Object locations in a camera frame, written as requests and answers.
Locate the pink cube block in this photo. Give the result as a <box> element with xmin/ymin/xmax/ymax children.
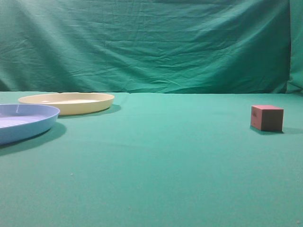
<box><xmin>250</xmin><ymin>105</ymin><xmax>284</xmax><ymax>132</ymax></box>

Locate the yellow plastic plate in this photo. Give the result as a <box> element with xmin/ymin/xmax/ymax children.
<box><xmin>18</xmin><ymin>92</ymin><xmax>115</xmax><ymax>115</ymax></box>

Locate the blue plastic plate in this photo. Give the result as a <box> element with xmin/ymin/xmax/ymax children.
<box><xmin>0</xmin><ymin>104</ymin><xmax>60</xmax><ymax>145</ymax></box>

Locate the green table cloth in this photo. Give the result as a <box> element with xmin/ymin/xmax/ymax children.
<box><xmin>0</xmin><ymin>93</ymin><xmax>303</xmax><ymax>227</ymax></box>

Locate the green backdrop cloth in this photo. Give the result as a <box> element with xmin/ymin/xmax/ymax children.
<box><xmin>0</xmin><ymin>0</ymin><xmax>303</xmax><ymax>94</ymax></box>

